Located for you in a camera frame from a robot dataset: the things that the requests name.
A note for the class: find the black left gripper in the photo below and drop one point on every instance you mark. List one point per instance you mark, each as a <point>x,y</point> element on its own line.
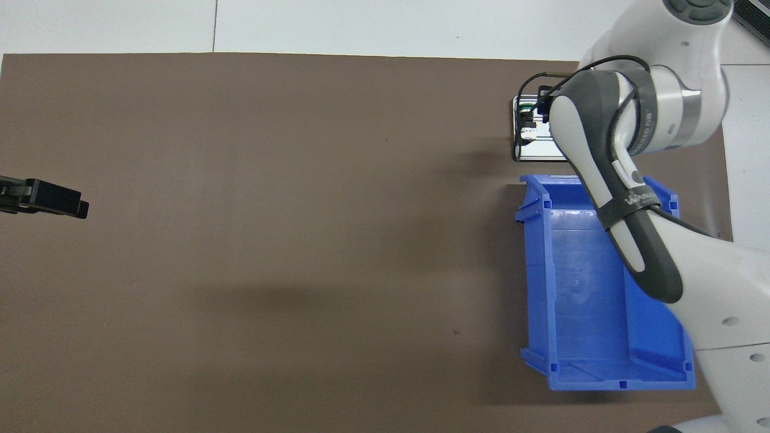
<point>13,193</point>

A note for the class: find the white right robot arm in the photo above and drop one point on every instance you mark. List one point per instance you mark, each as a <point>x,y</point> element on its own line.
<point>662,108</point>

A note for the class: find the silver metal tray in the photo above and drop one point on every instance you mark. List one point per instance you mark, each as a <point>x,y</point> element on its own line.
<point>541,150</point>

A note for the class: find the blue plastic storage bin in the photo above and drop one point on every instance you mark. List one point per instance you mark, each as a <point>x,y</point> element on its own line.
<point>577,300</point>

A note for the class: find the brown table mat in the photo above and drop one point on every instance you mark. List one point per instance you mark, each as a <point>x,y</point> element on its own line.
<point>271,240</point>

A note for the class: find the grey ribbed device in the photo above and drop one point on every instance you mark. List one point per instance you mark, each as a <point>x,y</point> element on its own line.
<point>752,13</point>

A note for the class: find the green push button switch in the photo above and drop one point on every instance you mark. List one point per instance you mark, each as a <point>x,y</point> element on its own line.
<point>528,133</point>

